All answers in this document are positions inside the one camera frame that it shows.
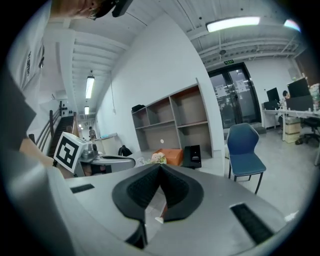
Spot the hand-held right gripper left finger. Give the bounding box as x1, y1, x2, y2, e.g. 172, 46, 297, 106
65, 163, 162, 250

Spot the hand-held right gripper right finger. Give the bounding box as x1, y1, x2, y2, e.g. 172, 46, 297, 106
147, 163, 286, 256

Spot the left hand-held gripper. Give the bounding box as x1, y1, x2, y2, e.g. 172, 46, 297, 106
53, 131, 137, 176

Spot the person's left forearm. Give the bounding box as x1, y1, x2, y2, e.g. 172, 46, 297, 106
19, 136, 55, 167

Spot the cream drawer cabinet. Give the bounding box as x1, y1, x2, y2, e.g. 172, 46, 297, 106
284, 117, 301, 144

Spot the black backpack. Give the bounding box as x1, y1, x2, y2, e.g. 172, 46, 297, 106
117, 144, 133, 157

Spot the grey wooden desk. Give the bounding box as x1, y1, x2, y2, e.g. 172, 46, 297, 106
99, 149, 201, 172

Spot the artificial flower bouquet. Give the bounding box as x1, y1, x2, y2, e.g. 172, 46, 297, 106
136, 152, 167, 166

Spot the orange box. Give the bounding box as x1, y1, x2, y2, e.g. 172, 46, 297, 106
152, 148, 185, 166

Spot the black telephone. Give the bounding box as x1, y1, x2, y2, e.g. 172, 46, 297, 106
181, 144, 202, 169

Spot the blue chair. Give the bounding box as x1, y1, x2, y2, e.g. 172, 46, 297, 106
227, 122, 267, 195

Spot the dark wooden staircase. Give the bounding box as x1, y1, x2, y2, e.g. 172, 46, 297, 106
27, 101, 81, 158

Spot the grey bookshelf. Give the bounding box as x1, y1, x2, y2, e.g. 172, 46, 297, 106
131, 77, 213, 160

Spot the glass double door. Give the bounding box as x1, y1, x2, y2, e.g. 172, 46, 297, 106
207, 62, 262, 130

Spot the black office chair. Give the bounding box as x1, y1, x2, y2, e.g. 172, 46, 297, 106
298, 117, 320, 148

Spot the long white desk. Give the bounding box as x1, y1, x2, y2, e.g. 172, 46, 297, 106
261, 108, 320, 141

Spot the black monitor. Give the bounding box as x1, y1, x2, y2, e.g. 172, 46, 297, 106
266, 87, 280, 102
286, 94, 315, 111
286, 77, 311, 98

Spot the white t-shirt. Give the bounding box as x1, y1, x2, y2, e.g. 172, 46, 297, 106
12, 0, 55, 91

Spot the person's head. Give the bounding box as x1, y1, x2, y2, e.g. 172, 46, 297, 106
49, 0, 116, 21

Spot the black head camera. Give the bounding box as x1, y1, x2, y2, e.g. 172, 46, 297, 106
94, 0, 133, 18

